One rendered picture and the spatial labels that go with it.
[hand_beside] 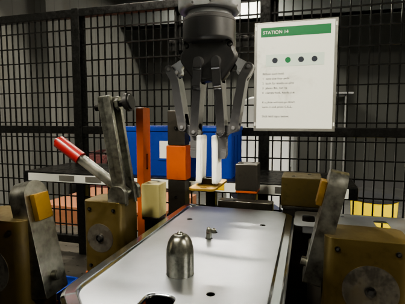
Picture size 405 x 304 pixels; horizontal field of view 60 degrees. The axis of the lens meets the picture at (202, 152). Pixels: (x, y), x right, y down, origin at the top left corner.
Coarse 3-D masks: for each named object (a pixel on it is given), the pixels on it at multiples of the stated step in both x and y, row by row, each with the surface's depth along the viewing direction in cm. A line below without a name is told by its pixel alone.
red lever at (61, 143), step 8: (56, 144) 58; (64, 144) 58; (72, 144) 58; (64, 152) 58; (72, 152) 57; (80, 152) 58; (72, 160) 58; (80, 160) 57; (88, 160) 57; (88, 168) 57; (96, 168) 57; (96, 176) 57; (104, 176) 56; (128, 192) 56
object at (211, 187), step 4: (204, 180) 51; (208, 180) 51; (224, 180) 55; (196, 184) 52; (200, 184) 52; (204, 184) 51; (208, 184) 51; (212, 184) 51; (216, 184) 52; (220, 184) 52; (192, 188) 48; (196, 188) 48; (200, 188) 48; (204, 188) 48; (208, 188) 48; (212, 188) 48; (216, 188) 49
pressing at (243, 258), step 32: (160, 224) 59; (192, 224) 60; (224, 224) 60; (256, 224) 60; (288, 224) 61; (128, 256) 46; (160, 256) 46; (224, 256) 46; (256, 256) 46; (288, 256) 47; (96, 288) 37; (128, 288) 37; (160, 288) 37; (192, 288) 37; (224, 288) 37; (256, 288) 37
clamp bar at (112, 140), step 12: (108, 96) 54; (132, 96) 55; (96, 108) 56; (108, 108) 54; (120, 108) 55; (132, 108) 54; (108, 120) 54; (120, 120) 57; (108, 132) 54; (120, 132) 57; (108, 144) 54; (120, 144) 57; (108, 156) 55; (120, 156) 54; (120, 168) 54; (132, 168) 57; (120, 180) 54; (132, 180) 57; (132, 192) 57
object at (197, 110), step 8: (200, 64) 49; (200, 72) 49; (192, 80) 50; (200, 80) 49; (192, 88) 50; (200, 88) 50; (192, 96) 50; (200, 96) 50; (192, 104) 50; (200, 104) 51; (192, 112) 51; (200, 112) 51; (192, 120) 51; (200, 120) 51; (192, 128) 51; (200, 128) 52
